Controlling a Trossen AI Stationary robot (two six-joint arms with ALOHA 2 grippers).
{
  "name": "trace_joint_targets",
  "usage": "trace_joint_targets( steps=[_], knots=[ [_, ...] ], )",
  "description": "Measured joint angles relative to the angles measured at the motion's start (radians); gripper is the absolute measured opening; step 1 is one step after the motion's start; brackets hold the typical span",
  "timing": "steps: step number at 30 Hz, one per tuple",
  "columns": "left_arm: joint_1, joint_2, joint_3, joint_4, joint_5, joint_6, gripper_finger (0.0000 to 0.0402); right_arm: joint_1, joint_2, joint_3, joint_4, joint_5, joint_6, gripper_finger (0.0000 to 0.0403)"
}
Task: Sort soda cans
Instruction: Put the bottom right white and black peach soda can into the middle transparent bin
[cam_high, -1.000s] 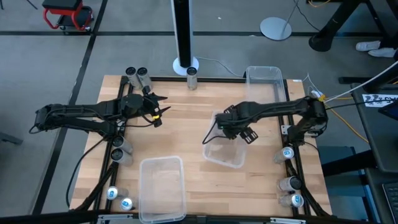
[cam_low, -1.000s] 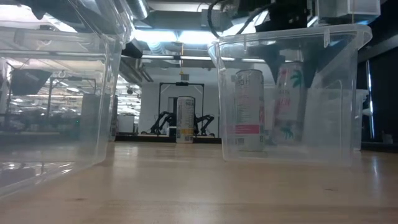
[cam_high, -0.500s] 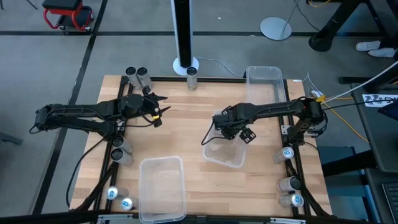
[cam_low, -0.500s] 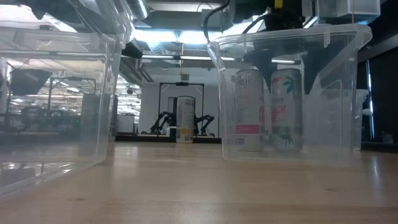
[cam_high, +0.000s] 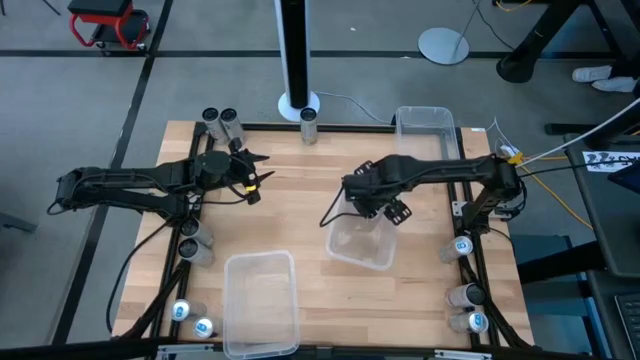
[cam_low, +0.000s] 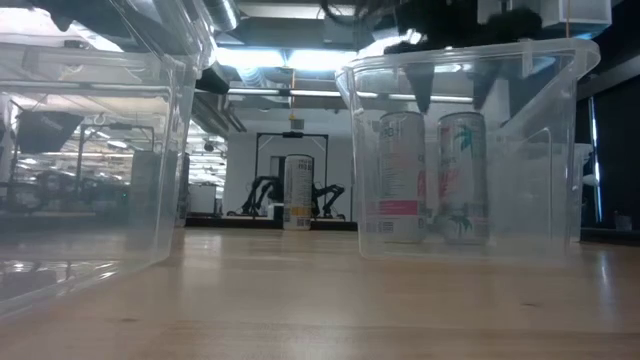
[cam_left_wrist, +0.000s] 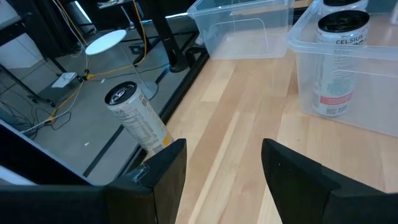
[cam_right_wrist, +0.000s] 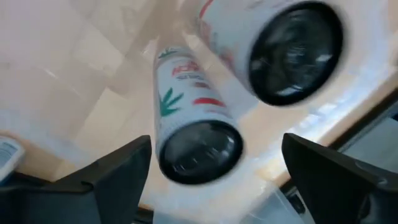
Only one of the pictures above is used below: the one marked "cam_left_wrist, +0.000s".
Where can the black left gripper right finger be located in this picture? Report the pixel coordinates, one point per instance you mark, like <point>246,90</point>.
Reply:
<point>304,196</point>

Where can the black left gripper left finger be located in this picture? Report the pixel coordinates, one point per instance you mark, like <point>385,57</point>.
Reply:
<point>149,193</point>

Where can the white can with pink band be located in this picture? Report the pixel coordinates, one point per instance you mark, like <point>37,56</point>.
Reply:
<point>335,77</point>

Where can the clear plastic bin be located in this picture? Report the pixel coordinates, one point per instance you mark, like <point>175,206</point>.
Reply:
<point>242,37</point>
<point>373,93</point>

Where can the black flat panel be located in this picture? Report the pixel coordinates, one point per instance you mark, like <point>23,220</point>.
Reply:
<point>40,155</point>

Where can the white power adapter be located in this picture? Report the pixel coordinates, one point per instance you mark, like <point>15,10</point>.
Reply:
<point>63,79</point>

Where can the black desk leg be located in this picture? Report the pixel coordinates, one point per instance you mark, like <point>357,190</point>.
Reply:
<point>168,40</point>

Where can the white round floor stand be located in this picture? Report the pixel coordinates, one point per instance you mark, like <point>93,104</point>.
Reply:
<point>105,42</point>

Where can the person's white shoe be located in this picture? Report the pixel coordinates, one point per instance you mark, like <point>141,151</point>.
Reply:
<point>199,40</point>

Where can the tall camera pole with base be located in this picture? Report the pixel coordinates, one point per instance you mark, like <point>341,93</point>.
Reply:
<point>150,91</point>

